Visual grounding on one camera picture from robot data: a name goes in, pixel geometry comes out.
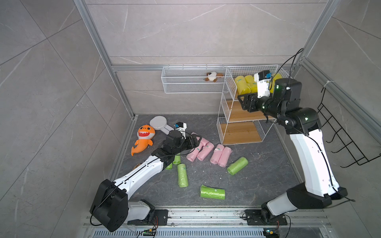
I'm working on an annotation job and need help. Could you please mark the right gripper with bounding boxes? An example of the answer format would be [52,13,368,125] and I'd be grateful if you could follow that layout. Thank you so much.
[237,92,280,123]

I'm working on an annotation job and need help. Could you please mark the pink roll top angled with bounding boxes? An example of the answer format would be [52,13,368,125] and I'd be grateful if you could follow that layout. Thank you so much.
[191,132,209,147]

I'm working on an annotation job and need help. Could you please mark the yellow roll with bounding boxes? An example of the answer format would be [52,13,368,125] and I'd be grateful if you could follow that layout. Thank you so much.
[234,75,251,95]
[245,75,258,93]
[269,73,283,93]

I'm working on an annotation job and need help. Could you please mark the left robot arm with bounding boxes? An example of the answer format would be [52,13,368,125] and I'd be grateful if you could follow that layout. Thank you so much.
[89,130,202,232]

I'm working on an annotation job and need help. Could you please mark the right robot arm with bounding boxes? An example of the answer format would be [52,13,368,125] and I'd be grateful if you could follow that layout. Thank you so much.
[237,78,348,224]

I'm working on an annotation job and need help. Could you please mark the green roll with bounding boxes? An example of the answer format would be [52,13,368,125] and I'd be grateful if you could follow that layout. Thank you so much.
[177,164,189,188]
[200,185,226,200]
[165,163,173,170]
[173,154,181,165]
[227,157,249,176]

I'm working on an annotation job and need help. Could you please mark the green roll far left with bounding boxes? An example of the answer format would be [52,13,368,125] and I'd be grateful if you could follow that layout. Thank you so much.
[165,163,173,170]

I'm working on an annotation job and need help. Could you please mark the green roll lower left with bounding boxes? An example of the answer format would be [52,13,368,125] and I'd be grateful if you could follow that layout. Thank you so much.
[177,164,189,188]

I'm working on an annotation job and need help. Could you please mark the white folding stand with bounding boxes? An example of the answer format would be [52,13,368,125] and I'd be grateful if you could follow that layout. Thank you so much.
[149,116,174,135]

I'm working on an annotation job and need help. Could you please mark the brown white plush puppy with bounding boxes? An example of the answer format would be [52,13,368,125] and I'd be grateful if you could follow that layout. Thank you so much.
[204,71,224,83]

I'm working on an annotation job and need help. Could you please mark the green roll right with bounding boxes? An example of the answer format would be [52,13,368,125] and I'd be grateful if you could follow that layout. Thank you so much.
[227,157,249,176]

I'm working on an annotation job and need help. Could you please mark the orange shark plush toy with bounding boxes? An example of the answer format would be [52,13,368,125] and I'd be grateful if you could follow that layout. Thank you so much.
[131,125,156,156]

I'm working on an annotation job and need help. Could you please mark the green roll bottom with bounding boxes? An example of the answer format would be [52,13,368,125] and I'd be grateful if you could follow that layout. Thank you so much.
[200,185,226,200]

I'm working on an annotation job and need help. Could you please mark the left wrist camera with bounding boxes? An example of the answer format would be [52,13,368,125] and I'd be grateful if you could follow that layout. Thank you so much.
[174,122,187,138]

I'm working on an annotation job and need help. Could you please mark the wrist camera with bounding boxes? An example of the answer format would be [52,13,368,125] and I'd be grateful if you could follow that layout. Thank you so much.
[254,70,272,98]
[174,122,187,138]

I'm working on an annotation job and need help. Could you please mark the white three-tier wire shelf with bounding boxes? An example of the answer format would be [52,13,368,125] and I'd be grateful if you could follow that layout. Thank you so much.
[216,65,289,145]

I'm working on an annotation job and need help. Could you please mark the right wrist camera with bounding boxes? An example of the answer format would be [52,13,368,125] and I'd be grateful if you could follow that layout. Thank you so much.
[254,70,272,98]

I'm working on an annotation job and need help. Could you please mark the white wall wire basket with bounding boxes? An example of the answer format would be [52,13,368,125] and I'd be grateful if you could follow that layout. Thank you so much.
[161,66,227,94]

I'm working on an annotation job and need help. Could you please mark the black wall hook rack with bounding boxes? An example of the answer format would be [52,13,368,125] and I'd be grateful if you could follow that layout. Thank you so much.
[317,88,381,169]

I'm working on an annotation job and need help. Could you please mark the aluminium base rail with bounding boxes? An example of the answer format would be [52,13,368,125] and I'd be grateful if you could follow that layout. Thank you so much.
[80,206,337,238]

